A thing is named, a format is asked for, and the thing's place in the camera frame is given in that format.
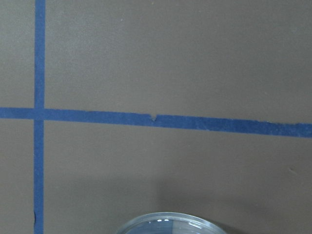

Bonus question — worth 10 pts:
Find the clear tennis ball can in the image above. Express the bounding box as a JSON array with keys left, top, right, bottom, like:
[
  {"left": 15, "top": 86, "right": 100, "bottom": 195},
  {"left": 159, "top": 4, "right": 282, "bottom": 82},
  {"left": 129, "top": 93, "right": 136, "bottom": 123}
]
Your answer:
[{"left": 117, "top": 212, "right": 226, "bottom": 234}]

